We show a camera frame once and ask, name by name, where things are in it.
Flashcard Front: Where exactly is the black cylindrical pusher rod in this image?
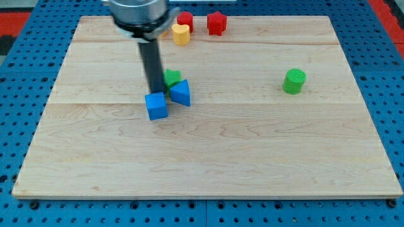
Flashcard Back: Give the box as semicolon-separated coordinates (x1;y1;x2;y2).
138;39;167;93

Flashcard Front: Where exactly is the blue cube block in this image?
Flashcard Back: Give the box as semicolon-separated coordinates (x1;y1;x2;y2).
145;92;168;120

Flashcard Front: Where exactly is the green star block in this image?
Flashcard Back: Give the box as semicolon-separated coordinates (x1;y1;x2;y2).
164;69;182;96

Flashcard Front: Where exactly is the red star block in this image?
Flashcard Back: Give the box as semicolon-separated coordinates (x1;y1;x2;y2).
206;11;227;36

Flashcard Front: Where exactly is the yellow heart block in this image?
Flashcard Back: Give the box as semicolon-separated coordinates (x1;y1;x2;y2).
171;24;190;46

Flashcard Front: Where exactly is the red cylinder block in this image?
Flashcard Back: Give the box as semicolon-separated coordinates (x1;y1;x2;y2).
177;11;193;33

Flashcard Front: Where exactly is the blue triangular prism block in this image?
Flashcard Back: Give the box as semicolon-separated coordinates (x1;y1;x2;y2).
170;79;191;107

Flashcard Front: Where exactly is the light wooden board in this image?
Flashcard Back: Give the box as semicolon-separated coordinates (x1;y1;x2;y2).
12;16;403;200

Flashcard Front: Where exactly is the green cylinder block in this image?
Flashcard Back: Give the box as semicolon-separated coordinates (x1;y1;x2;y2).
282;69;307;95

